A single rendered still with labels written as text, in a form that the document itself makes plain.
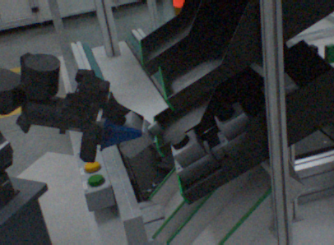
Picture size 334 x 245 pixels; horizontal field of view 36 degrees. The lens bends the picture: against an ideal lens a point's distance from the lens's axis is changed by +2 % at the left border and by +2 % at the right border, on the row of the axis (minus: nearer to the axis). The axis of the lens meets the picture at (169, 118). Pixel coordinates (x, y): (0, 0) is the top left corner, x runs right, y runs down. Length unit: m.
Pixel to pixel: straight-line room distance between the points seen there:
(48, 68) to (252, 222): 0.41
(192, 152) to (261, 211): 0.14
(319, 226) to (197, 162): 0.52
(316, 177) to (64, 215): 0.65
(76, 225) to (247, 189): 0.58
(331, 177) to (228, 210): 0.43
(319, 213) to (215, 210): 0.39
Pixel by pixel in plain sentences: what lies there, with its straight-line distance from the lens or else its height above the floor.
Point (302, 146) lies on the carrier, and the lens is 1.33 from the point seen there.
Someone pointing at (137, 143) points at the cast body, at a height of 1.21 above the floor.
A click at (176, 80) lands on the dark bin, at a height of 1.36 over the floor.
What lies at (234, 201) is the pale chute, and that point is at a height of 1.10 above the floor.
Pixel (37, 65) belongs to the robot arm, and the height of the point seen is 1.39.
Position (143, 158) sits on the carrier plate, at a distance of 1.35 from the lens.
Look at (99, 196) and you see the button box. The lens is 1.30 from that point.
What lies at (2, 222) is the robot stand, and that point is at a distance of 1.11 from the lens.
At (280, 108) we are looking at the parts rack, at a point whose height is 1.34.
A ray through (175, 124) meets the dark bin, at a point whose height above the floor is 1.20.
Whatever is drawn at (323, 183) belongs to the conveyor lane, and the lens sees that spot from 1.32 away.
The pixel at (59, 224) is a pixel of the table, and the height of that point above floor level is 0.86.
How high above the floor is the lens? 1.66
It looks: 27 degrees down
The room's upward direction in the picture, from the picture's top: 9 degrees counter-clockwise
